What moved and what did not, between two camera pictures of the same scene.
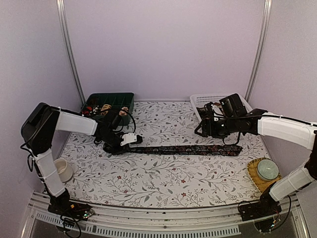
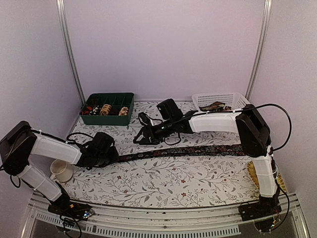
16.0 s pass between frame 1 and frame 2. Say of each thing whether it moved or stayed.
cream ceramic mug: stayed
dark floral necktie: moved
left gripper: moved
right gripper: moved
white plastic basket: stayed
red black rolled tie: stayed
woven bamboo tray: stayed
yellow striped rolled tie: stayed
